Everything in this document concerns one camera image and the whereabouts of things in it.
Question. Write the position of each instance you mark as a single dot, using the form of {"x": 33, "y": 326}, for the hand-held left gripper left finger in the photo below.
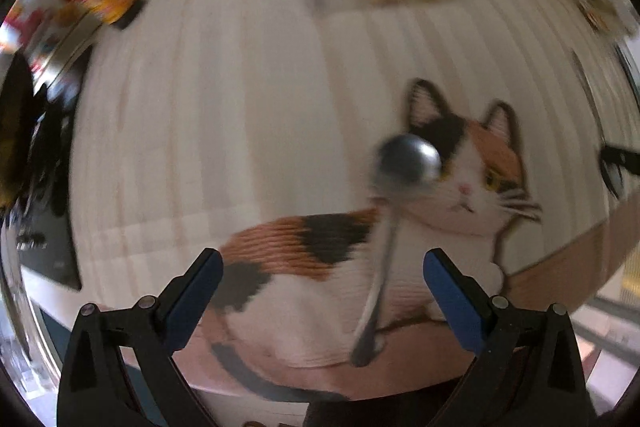
{"x": 192, "y": 297}

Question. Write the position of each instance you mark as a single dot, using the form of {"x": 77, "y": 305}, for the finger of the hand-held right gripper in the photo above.
{"x": 620, "y": 164}

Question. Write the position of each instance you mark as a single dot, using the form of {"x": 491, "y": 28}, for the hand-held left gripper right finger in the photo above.
{"x": 452, "y": 297}

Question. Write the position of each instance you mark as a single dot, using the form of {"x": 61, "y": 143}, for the round steel soup spoon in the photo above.
{"x": 407, "y": 159}

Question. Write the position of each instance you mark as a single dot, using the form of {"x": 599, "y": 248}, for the cat printed mat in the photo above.
{"x": 225, "y": 107}

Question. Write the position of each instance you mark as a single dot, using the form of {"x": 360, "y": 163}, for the colourful wall stickers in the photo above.
{"x": 30, "y": 12}

